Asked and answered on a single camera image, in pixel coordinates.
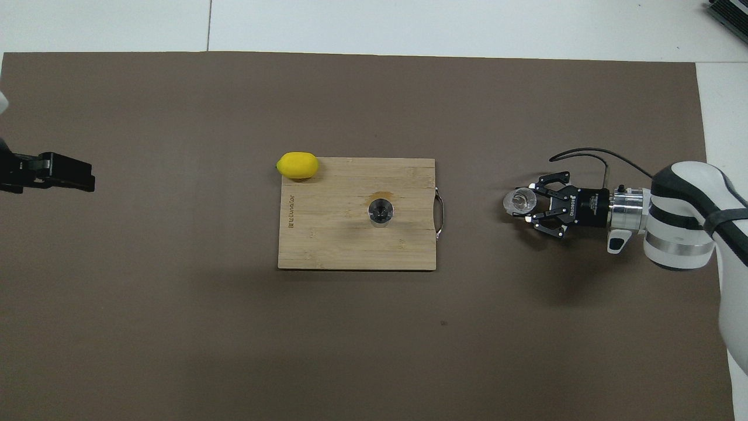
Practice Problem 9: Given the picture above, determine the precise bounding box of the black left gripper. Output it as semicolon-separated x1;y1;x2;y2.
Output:
0;139;96;194

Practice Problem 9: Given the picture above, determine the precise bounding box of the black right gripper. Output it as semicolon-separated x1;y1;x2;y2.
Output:
522;171;613;239

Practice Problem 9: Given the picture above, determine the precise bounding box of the small clear glass cup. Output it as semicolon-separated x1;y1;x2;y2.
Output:
503;187;537;216

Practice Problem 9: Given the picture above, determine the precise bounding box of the steel double jigger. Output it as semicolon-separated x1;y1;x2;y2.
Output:
367;198;394;229

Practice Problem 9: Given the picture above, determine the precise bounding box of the bamboo cutting board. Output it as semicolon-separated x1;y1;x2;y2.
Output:
278;157;445;271

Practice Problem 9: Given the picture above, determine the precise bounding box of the yellow lemon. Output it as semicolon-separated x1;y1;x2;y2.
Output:
276;151;320;180

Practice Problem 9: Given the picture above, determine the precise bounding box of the brown table mat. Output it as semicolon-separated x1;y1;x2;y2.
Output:
0;51;736;421

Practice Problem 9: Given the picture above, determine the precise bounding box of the grey ribbed device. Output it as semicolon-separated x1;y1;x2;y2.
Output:
704;0;748;44

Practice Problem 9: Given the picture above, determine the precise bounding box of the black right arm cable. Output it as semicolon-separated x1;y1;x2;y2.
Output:
549;147;654;188

